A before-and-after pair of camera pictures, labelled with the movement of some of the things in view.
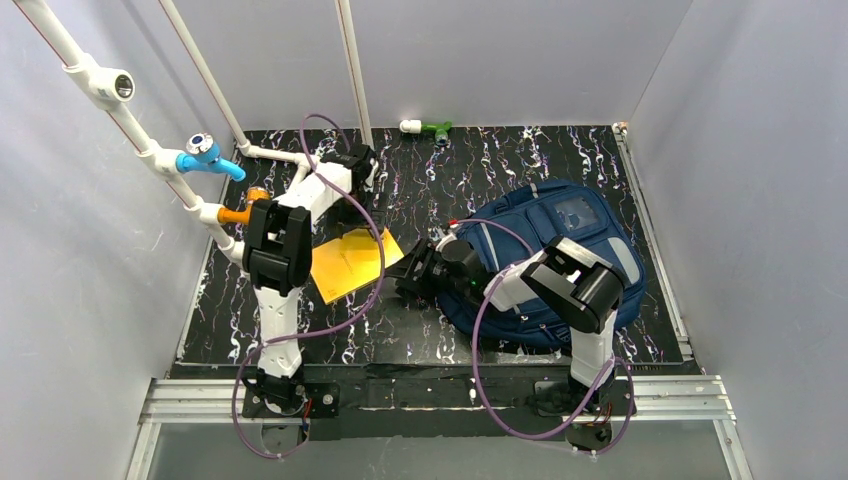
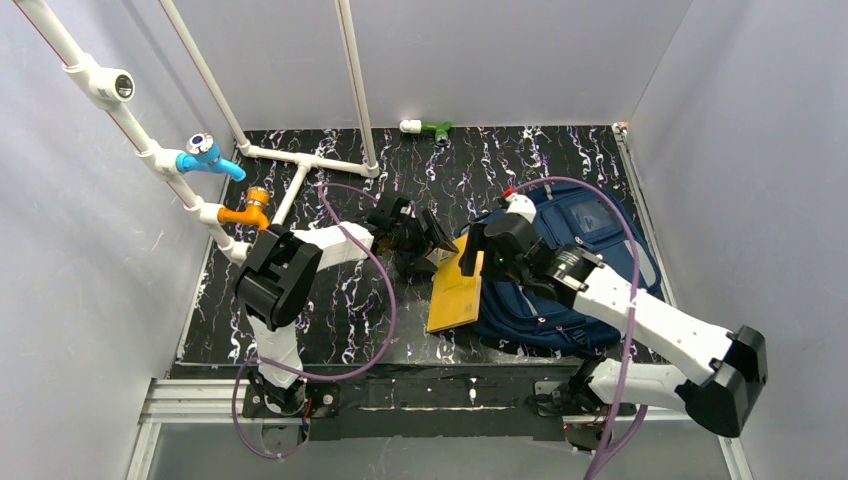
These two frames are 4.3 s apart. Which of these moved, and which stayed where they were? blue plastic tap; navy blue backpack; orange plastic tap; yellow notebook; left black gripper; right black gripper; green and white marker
Moved: left black gripper; right black gripper; yellow notebook
Stayed: navy blue backpack; blue plastic tap; green and white marker; orange plastic tap
